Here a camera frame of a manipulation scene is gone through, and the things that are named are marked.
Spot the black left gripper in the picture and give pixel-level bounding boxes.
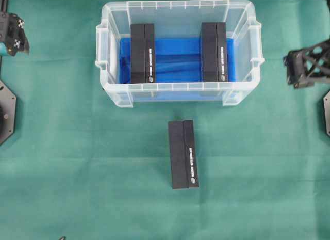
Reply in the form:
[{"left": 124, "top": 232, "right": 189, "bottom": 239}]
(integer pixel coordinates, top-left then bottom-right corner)
[{"left": 5, "top": 13, "right": 30, "bottom": 56}]

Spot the clear plastic storage case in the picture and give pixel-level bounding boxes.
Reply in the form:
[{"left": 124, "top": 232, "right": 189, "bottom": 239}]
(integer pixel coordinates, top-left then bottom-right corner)
[{"left": 95, "top": 0, "right": 264, "bottom": 107}]

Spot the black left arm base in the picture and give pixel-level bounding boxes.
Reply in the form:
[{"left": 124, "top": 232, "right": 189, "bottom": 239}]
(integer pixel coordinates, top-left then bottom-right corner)
[{"left": 0, "top": 81, "right": 17, "bottom": 145}]

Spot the black realsense box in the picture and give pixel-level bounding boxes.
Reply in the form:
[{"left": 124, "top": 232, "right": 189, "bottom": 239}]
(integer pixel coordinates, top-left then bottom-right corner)
[
  {"left": 200, "top": 22, "right": 229, "bottom": 83},
  {"left": 168, "top": 120, "right": 199, "bottom": 189},
  {"left": 130, "top": 24, "right": 156, "bottom": 84}
]

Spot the green table cloth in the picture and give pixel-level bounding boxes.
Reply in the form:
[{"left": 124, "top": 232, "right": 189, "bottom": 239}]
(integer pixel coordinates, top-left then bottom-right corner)
[{"left": 1, "top": 0, "right": 329, "bottom": 239}]

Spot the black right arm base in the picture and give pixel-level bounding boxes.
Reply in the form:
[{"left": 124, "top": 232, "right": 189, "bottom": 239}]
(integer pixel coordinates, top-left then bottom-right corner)
[{"left": 323, "top": 91, "right": 330, "bottom": 136}]

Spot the black table frame rail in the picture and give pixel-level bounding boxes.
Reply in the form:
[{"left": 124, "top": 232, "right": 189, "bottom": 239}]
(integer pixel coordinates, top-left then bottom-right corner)
[{"left": 0, "top": 0, "right": 10, "bottom": 78}]

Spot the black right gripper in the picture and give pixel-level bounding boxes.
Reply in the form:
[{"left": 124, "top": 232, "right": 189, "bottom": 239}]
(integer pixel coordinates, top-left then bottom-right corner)
[{"left": 283, "top": 40, "right": 329, "bottom": 89}]

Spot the blue liner sheet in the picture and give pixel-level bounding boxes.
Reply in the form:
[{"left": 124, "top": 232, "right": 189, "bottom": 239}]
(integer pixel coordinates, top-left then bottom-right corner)
[{"left": 117, "top": 38, "right": 226, "bottom": 102}]

